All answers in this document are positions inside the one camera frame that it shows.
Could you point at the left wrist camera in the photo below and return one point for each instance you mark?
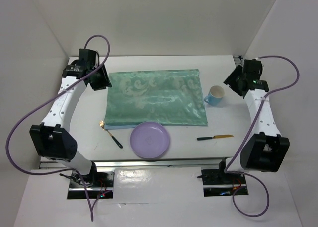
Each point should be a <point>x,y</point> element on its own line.
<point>88,56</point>

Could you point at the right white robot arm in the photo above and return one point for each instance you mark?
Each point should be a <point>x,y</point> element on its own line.
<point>264,148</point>

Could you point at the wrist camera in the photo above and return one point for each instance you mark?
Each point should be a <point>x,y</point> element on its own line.
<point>88,56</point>
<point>252,66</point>

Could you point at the gold fork green handle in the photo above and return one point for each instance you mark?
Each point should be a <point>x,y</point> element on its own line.
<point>103,126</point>

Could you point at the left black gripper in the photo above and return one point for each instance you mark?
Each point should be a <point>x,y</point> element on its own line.
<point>105,81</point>

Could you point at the light blue mug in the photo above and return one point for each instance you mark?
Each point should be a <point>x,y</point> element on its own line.
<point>215,95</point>

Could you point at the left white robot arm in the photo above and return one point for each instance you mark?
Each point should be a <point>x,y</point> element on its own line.
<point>51,137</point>

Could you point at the aluminium frame rail front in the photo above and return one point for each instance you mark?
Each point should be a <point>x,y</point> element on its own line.
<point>139,163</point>

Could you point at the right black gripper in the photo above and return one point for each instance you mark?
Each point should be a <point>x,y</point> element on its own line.
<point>230,80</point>

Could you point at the purple plate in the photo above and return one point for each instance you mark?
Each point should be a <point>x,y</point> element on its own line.
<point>149,140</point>

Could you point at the gold knife green handle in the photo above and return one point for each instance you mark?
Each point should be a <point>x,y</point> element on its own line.
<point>214,137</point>

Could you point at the teal satin placemat cloth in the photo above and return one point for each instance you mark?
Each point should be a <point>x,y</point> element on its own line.
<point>168,97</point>

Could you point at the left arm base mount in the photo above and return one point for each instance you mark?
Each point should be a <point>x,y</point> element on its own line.
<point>102,187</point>

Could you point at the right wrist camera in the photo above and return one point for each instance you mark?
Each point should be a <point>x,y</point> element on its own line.
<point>252,66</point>

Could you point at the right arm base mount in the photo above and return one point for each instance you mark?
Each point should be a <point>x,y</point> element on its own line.
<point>220,184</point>

